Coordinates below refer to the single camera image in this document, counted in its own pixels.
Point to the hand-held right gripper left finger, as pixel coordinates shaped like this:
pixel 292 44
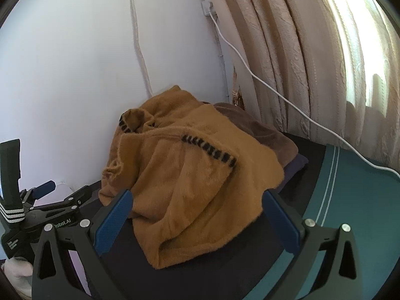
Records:
pixel 114 222

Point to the cream lace curtain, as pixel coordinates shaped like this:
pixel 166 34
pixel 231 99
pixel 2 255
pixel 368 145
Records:
pixel 312 53

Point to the dark bed blanket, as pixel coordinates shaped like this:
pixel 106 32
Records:
pixel 225 275

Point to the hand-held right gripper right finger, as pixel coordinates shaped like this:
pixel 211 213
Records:
pixel 282 222

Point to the person's left hand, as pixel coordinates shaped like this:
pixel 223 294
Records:
pixel 15 270

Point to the white wall charger plug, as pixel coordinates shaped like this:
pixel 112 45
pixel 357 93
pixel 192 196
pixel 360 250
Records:
pixel 207 7

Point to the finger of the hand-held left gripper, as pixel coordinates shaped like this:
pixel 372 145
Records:
pixel 46 187
pixel 81 197

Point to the tan fuzzy sweater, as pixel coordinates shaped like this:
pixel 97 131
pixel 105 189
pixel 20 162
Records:
pixel 187 193

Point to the navy ribbed garment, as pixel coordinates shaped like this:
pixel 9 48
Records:
pixel 295 162

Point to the brown plush garment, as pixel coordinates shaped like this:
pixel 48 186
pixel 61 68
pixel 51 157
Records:
pixel 259 134

